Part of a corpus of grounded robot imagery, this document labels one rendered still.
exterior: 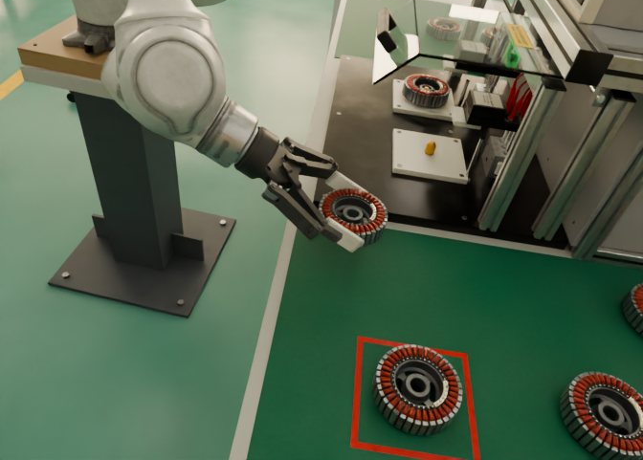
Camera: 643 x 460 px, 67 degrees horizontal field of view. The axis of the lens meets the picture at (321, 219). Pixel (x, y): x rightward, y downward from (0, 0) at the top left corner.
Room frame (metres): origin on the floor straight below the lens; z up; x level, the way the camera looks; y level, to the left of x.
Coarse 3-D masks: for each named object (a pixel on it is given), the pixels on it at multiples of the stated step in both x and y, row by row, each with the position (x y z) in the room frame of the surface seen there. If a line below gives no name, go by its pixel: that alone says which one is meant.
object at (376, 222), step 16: (336, 192) 0.63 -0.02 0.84; (352, 192) 0.64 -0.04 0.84; (320, 208) 0.59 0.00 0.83; (336, 208) 0.61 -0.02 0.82; (352, 208) 0.61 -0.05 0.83; (368, 208) 0.61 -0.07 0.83; (384, 208) 0.61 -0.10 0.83; (352, 224) 0.56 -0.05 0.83; (368, 224) 0.56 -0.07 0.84; (384, 224) 0.58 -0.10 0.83; (368, 240) 0.55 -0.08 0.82
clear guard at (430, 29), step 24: (408, 24) 0.82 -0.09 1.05; (432, 24) 0.81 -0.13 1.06; (456, 24) 0.83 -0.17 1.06; (480, 24) 0.84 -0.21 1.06; (504, 24) 0.86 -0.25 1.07; (528, 24) 0.88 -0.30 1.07; (408, 48) 0.73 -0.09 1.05; (432, 48) 0.71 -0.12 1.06; (456, 48) 0.73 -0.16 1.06; (480, 48) 0.74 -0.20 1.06; (504, 48) 0.76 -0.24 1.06; (528, 48) 0.77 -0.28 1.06; (384, 72) 0.70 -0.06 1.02; (528, 72) 0.69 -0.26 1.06; (552, 72) 0.69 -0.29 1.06
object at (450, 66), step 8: (448, 64) 1.10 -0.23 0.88; (456, 64) 1.08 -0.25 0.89; (464, 64) 1.08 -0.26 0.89; (456, 72) 1.09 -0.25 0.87; (464, 72) 1.09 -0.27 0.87; (480, 72) 1.08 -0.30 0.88; (488, 72) 1.08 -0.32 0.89; (496, 72) 1.08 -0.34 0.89; (504, 72) 1.08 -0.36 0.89; (512, 72) 1.08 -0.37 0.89; (488, 80) 1.14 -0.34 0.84; (496, 80) 1.09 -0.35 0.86; (488, 88) 1.11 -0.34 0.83
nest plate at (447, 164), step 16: (400, 144) 0.89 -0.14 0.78; (416, 144) 0.90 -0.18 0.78; (448, 144) 0.92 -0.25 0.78; (400, 160) 0.83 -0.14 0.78; (416, 160) 0.84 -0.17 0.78; (432, 160) 0.85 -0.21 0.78; (448, 160) 0.86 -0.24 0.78; (416, 176) 0.80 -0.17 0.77; (432, 176) 0.80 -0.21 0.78; (448, 176) 0.80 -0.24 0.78; (464, 176) 0.81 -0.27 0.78
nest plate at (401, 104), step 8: (400, 80) 1.19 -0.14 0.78; (400, 88) 1.15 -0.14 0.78; (400, 96) 1.11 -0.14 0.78; (400, 104) 1.06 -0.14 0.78; (408, 104) 1.07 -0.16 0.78; (448, 104) 1.10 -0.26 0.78; (400, 112) 1.04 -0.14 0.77; (408, 112) 1.04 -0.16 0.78; (416, 112) 1.04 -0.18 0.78; (424, 112) 1.04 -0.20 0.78; (432, 112) 1.05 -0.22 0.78; (440, 112) 1.06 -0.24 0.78; (448, 112) 1.06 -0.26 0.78
